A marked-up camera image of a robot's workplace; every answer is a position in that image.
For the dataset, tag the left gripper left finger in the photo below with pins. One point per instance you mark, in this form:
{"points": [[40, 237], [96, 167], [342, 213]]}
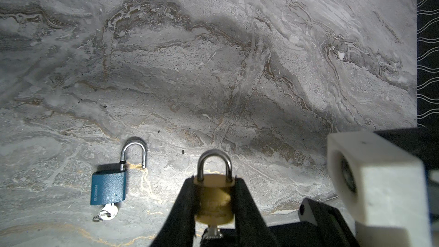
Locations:
{"points": [[179, 228]]}

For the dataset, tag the brass padlock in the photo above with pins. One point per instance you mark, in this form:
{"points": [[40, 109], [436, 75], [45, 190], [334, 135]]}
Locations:
{"points": [[214, 191]]}

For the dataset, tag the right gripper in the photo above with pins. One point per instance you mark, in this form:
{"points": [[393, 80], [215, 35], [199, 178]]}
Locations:
{"points": [[321, 225]]}

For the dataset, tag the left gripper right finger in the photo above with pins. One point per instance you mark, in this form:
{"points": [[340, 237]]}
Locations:
{"points": [[251, 230]]}

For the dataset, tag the silver key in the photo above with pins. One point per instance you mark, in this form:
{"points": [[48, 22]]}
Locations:
{"points": [[107, 213]]}

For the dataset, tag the blue padlock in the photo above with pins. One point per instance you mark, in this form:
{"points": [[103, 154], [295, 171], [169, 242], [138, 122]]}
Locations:
{"points": [[108, 185]]}

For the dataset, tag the small dark key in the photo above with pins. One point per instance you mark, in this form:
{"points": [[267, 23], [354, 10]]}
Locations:
{"points": [[212, 232]]}

